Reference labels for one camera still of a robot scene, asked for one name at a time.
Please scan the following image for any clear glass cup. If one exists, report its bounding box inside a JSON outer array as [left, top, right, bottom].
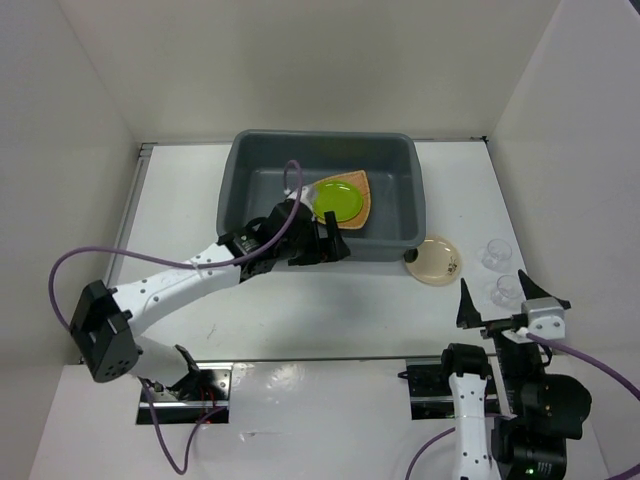
[[489, 275, 523, 308], [476, 239, 513, 272]]

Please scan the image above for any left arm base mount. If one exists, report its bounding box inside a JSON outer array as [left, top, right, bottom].
[[146, 362, 233, 425]]

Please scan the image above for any aluminium table rail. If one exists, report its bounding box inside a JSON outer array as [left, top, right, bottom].
[[104, 142, 155, 285]]

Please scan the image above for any grey plastic bin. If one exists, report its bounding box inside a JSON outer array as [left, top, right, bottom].
[[216, 130, 427, 262]]

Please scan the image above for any green round plate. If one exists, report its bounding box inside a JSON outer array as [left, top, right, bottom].
[[313, 180, 364, 222]]

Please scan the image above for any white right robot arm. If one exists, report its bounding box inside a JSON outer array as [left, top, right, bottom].
[[438, 272, 592, 479]]

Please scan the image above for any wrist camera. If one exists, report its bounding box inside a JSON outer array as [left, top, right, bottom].
[[502, 297, 566, 344], [284, 184, 318, 211]]

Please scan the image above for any woven bamboo fan plate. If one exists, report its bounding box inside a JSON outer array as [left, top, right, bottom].
[[313, 170, 371, 230]]

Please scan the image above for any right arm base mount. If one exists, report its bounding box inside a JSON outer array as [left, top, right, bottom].
[[398, 357, 501, 421]]

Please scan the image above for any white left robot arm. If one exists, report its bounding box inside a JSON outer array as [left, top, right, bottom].
[[70, 200, 349, 400]]

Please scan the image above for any cream floral round plate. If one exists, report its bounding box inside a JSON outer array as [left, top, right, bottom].
[[403, 236, 462, 286]]

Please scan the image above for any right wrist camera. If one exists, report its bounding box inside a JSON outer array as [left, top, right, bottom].
[[502, 297, 566, 344]]

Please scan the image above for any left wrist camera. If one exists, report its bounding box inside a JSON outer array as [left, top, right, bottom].
[[284, 184, 318, 211]]

